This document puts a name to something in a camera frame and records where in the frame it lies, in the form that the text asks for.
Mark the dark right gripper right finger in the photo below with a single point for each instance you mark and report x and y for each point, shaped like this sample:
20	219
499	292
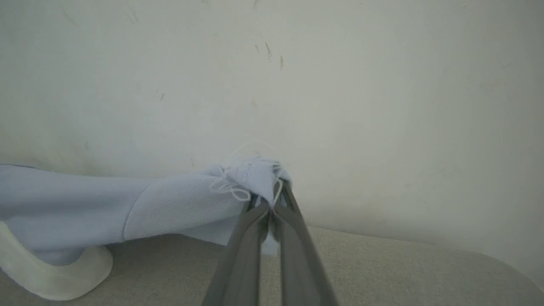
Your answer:
297	263

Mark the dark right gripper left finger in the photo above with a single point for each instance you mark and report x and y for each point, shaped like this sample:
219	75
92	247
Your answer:
242	263

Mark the light blue and white garment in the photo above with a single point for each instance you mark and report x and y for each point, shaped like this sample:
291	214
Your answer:
85	204

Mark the grey-green fabric sofa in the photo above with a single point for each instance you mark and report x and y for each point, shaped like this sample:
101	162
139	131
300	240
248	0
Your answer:
403	276

